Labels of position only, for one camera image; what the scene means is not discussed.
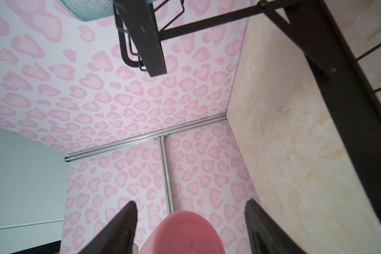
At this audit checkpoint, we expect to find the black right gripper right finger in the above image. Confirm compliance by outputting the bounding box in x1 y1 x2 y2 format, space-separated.
244 199 306 254

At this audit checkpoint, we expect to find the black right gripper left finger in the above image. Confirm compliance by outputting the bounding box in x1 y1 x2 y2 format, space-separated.
80 201 138 254

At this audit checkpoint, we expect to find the pink plastic cup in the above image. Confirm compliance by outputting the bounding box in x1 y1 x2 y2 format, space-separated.
139 211 225 254

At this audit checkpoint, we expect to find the pale teal cup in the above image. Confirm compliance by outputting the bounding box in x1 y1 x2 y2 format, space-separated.
58 0 155 22

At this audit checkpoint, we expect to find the black wire dish rack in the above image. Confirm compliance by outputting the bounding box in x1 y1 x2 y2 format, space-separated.
112 0 381 239

